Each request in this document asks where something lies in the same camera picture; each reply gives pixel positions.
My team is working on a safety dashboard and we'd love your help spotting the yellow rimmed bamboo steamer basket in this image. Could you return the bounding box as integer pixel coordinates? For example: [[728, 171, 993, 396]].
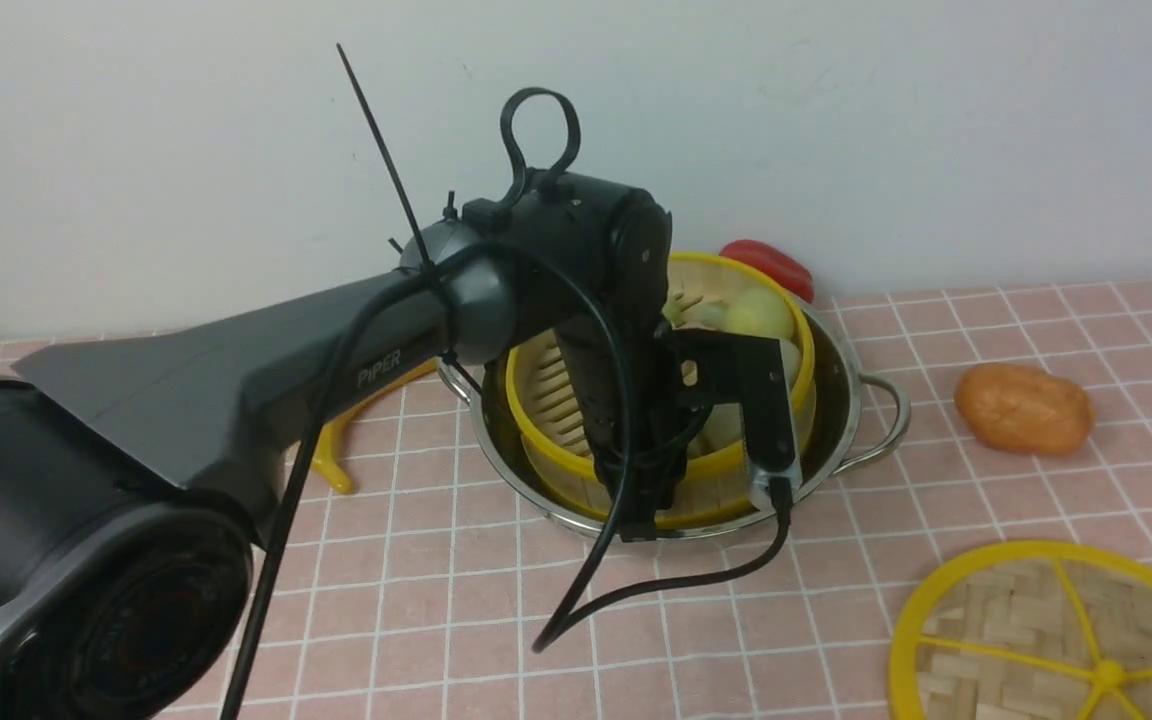
[[502, 252, 819, 530]]

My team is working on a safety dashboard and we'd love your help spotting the stainless steel pot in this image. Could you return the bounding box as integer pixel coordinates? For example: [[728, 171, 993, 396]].
[[438, 306, 911, 539]]

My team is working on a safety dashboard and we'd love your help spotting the black camera cable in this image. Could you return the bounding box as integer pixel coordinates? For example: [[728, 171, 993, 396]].
[[262, 240, 795, 655]]

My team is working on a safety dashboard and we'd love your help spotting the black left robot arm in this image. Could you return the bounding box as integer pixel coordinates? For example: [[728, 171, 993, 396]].
[[0, 174, 672, 719]]

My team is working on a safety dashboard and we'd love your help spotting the pink checkered tablecloth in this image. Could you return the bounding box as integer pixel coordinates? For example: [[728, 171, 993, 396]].
[[0, 276, 1152, 720]]

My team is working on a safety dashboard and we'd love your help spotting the red plastic pepper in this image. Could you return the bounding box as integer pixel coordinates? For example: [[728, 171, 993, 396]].
[[719, 240, 817, 304]]

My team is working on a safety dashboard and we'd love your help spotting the yellow plastic banana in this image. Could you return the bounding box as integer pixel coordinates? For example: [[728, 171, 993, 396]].
[[311, 361, 435, 495]]

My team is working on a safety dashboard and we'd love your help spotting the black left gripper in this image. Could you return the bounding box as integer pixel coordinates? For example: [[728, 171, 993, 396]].
[[556, 318, 708, 541]]

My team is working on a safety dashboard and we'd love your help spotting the orange bread roll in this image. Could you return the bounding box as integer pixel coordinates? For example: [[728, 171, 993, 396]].
[[954, 363, 1096, 457]]

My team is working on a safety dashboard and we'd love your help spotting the pale yellow round bun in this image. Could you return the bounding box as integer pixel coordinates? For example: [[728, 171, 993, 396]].
[[721, 286, 796, 341]]

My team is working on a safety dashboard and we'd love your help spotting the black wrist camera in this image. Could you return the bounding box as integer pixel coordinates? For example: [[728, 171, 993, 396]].
[[672, 328, 803, 521]]

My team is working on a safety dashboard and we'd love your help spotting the yellow rimmed bamboo steamer lid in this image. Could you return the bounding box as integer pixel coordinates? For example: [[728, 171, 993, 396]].
[[887, 541, 1152, 719]]

